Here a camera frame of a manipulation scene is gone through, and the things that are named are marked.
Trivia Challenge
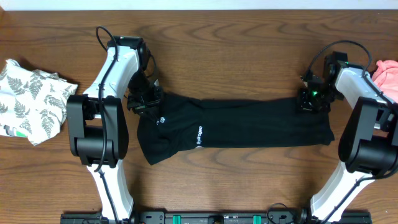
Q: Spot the black t-shirt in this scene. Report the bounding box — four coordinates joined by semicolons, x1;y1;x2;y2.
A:
137;94;335;165

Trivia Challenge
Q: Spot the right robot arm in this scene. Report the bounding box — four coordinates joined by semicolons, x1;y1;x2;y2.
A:
295;57;397;223

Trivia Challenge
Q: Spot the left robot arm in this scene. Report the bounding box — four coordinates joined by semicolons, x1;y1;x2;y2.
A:
60;36;164;223

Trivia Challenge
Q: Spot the pink garment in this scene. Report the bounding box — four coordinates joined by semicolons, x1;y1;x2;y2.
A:
371;60;397;103

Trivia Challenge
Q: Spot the white fern-print fabric bag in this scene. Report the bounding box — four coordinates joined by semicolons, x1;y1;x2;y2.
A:
1;59;78;146

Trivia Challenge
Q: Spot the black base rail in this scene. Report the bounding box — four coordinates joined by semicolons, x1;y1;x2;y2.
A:
60;208;373;224

